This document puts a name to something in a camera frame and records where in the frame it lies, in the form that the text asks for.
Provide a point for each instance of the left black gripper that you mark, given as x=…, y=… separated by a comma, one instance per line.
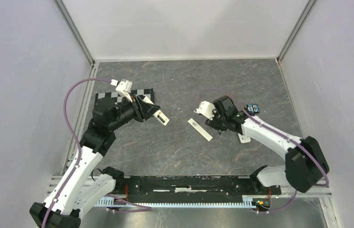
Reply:
x=143, y=110

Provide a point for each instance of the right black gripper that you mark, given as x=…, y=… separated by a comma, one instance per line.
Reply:
x=213, y=123

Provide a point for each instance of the white rectangular block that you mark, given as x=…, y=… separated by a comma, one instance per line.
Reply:
x=161, y=117

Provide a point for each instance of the beige remote control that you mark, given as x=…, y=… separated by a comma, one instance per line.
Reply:
x=243, y=139

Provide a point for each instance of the white long remote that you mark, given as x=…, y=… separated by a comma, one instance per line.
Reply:
x=200, y=129

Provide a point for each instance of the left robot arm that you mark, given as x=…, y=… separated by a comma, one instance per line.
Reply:
x=68, y=203

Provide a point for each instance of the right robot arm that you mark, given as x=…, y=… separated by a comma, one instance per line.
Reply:
x=304, y=162

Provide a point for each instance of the blue owl toy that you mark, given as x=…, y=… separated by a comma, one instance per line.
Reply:
x=252, y=108

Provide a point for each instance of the black white checkerboard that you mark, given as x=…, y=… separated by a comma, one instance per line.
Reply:
x=148, y=92

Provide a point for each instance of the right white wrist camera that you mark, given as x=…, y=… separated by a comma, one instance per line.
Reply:
x=207, y=110

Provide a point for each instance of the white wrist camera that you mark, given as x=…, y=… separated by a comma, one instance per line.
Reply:
x=207, y=110
x=123, y=88

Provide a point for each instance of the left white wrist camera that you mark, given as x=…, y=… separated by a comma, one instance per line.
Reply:
x=123, y=88

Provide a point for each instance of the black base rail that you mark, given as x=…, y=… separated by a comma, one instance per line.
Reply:
x=191, y=189

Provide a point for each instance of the white slotted cable duct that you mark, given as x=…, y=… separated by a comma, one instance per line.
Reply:
x=245, y=203

